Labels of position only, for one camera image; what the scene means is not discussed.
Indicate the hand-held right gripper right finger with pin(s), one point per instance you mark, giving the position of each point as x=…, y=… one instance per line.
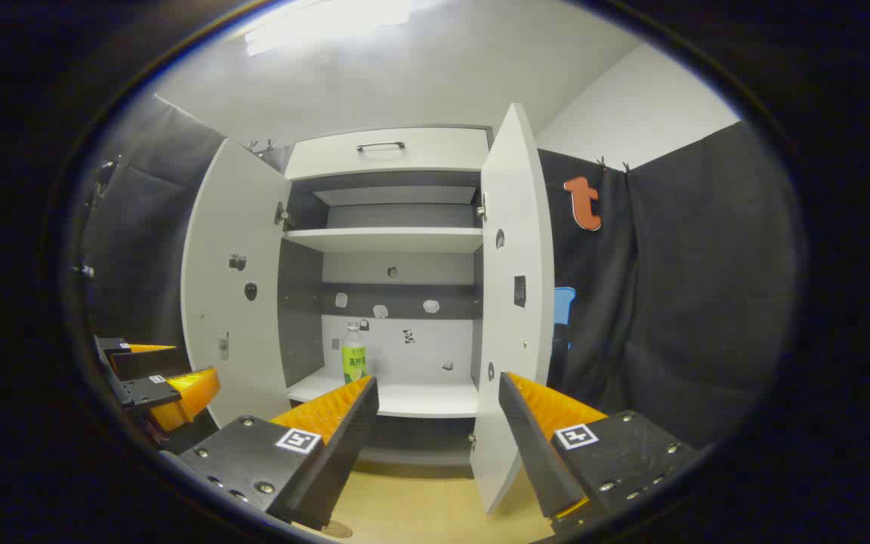
x=533, y=453

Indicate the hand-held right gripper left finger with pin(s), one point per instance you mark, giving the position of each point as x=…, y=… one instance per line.
x=333, y=446

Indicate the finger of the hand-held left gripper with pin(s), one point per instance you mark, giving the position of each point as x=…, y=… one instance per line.
x=152, y=364
x=189, y=393

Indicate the round brown coaster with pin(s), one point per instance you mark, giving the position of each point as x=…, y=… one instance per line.
x=338, y=530

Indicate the clear bottle with green label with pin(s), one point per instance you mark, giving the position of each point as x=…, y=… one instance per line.
x=354, y=364

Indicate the white cabinet door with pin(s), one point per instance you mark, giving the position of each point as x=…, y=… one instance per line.
x=235, y=211
x=514, y=242

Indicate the white cabinet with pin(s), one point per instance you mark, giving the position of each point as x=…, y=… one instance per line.
x=397, y=240

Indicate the white cabinet drawer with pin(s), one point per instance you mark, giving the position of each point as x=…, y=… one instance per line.
x=435, y=155

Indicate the black backdrop cloth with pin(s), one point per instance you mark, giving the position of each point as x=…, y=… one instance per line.
x=707, y=287

